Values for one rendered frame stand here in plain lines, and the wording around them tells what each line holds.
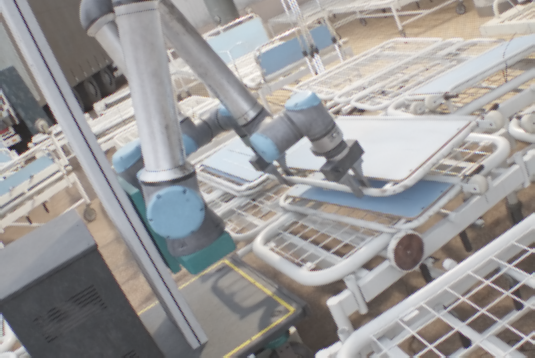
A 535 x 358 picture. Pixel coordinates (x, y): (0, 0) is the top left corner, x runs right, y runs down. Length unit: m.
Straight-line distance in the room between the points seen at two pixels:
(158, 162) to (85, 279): 0.43
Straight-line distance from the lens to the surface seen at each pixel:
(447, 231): 1.82
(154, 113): 1.51
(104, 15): 2.04
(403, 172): 1.72
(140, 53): 1.49
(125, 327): 1.83
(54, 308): 1.77
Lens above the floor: 1.32
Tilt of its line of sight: 18 degrees down
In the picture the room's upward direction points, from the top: 24 degrees counter-clockwise
